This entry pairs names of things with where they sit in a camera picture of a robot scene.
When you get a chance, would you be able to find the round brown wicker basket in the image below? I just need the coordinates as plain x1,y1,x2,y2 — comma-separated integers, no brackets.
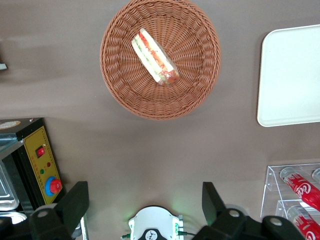
99,0,222,121

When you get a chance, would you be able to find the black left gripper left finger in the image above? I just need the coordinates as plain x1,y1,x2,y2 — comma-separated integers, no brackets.
28,181,90,240

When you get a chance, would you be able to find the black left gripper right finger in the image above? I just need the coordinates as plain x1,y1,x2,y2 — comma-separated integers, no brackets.
191,181,262,240

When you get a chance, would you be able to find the sandwich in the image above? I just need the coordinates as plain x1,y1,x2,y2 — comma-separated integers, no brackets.
131,27,181,88

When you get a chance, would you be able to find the cream plastic tray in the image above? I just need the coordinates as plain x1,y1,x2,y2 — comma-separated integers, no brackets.
256,24,320,128

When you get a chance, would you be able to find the clear acrylic bottle rack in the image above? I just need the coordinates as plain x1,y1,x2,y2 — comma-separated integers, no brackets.
259,162,320,240

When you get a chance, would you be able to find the black food warmer yellow panel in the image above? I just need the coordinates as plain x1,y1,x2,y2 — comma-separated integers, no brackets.
0,117,67,240

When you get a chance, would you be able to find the red cola bottle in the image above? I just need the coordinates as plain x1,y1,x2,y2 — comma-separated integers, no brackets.
286,204,320,240
279,166,320,212

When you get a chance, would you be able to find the steel warmer pan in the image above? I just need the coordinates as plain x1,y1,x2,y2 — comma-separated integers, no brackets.
0,211,28,226
0,159,20,212

